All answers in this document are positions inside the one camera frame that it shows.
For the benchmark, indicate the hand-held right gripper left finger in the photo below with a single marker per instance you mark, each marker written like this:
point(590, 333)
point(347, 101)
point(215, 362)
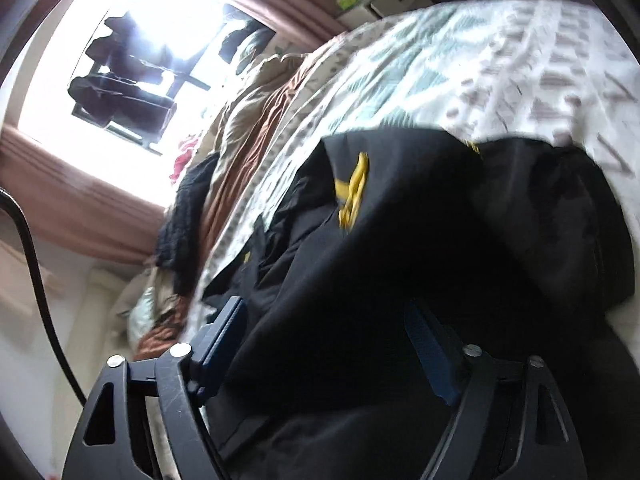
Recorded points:
point(222, 340)

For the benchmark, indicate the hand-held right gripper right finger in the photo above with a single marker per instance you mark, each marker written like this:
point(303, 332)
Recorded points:
point(432, 355)

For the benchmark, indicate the black garment with yellow print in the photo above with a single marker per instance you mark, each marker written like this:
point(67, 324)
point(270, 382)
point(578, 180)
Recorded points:
point(400, 260)

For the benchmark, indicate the hanging dark clothes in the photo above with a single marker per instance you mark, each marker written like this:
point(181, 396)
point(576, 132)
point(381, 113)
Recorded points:
point(125, 100)

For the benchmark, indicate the black knitted cloth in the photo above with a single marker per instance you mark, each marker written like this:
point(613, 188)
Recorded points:
point(185, 220)

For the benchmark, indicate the brown and beige quilt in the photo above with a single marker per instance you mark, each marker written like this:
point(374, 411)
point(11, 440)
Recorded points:
point(235, 170)

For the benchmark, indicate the red cloth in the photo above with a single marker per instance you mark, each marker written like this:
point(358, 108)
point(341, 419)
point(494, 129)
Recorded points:
point(182, 157)

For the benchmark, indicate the white patterned bed blanket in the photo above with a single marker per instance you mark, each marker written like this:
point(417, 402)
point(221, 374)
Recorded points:
point(450, 70)

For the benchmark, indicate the grey cloth pile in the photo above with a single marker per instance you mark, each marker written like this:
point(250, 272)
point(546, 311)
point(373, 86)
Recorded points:
point(247, 42)

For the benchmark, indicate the bright window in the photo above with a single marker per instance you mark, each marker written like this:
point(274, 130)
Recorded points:
point(55, 70)

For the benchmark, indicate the green plastic item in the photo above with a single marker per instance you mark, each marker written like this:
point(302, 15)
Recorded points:
point(349, 1)

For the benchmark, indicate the pink window frame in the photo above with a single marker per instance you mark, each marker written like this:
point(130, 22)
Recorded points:
point(65, 190)

